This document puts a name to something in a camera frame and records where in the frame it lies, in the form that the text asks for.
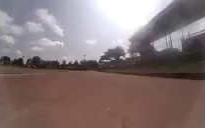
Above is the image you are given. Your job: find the large dark tree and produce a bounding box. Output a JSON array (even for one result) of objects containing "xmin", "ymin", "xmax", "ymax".
[{"xmin": 99, "ymin": 45, "xmax": 127, "ymax": 64}]

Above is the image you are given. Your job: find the red running track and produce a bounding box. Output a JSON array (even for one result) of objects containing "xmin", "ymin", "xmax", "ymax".
[{"xmin": 0, "ymin": 69, "xmax": 205, "ymax": 128}]

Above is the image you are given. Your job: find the grass bank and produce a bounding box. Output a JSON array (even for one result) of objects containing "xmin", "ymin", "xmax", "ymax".
[{"xmin": 99, "ymin": 59, "xmax": 205, "ymax": 75}]

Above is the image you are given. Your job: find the row of trees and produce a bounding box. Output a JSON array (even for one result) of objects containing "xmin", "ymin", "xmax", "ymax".
[{"xmin": 0, "ymin": 54, "xmax": 99, "ymax": 70}]

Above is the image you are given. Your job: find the dark low kerb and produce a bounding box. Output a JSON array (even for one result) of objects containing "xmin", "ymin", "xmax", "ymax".
[{"xmin": 99, "ymin": 68, "xmax": 205, "ymax": 81}]

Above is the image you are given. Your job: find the grass field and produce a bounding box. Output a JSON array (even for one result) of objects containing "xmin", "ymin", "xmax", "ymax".
[{"xmin": 0, "ymin": 64, "xmax": 71, "ymax": 75}]

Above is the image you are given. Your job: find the grandstand building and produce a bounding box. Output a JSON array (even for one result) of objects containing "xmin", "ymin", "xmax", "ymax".
[{"xmin": 128, "ymin": 0, "xmax": 205, "ymax": 63}]

